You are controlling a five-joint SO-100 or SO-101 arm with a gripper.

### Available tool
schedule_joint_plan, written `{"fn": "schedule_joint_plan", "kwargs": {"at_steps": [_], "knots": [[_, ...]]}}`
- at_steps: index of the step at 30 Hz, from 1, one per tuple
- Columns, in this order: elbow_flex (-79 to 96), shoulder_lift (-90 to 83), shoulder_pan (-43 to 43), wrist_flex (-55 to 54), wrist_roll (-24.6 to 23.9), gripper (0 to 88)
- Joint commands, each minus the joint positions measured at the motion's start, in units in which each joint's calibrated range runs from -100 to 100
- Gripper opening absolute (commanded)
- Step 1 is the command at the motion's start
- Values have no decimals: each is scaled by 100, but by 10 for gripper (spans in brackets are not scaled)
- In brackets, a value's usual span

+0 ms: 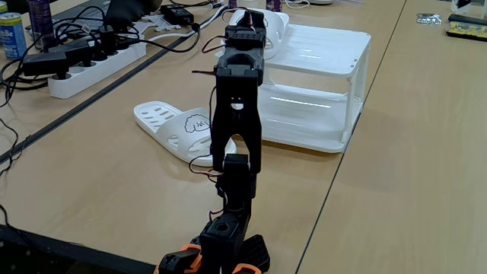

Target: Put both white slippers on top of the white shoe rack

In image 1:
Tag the tall purple drink can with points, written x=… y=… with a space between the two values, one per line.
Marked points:
x=41 y=21

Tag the white flat device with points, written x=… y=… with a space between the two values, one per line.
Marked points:
x=321 y=1

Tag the white box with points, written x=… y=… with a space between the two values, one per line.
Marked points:
x=470 y=7

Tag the white power strip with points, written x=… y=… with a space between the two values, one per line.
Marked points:
x=95 y=72

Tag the blue drink can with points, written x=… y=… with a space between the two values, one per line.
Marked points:
x=12 y=36

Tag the black and yellow box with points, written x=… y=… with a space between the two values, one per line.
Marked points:
x=466 y=27

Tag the white paper cup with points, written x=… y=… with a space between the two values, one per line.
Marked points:
x=247 y=3

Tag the white slipper with dog print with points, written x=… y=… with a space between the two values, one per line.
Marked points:
x=275 y=26
x=163 y=118

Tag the white printed bracket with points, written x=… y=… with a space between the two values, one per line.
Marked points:
x=141 y=27
x=161 y=23

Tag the black power brick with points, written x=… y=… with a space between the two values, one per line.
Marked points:
x=176 y=14

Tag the black mains plug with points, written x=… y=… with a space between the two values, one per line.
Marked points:
x=107 y=38

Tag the dark laptop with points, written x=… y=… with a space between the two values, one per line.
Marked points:
x=129 y=11

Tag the white two-tier shoe rack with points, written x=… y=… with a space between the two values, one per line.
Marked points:
x=316 y=49

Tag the black plug-in power adapter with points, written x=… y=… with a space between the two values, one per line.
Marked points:
x=45 y=62
x=74 y=51

